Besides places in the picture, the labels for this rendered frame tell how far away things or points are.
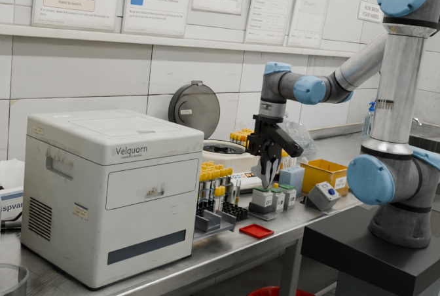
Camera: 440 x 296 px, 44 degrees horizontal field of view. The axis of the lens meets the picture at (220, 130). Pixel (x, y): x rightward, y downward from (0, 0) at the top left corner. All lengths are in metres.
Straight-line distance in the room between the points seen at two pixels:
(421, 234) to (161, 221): 0.64
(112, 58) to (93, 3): 0.19
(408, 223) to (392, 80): 0.36
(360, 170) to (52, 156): 0.67
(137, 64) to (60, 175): 0.82
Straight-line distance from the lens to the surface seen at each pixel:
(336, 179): 1.89
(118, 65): 1.84
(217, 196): 1.46
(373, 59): 1.47
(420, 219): 1.43
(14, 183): 1.54
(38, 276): 1.19
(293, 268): 1.71
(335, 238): 1.36
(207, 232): 1.35
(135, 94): 1.91
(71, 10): 1.71
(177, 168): 1.17
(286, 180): 1.77
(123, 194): 1.09
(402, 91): 1.26
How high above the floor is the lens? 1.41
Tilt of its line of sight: 11 degrees down
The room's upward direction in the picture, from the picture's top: 7 degrees clockwise
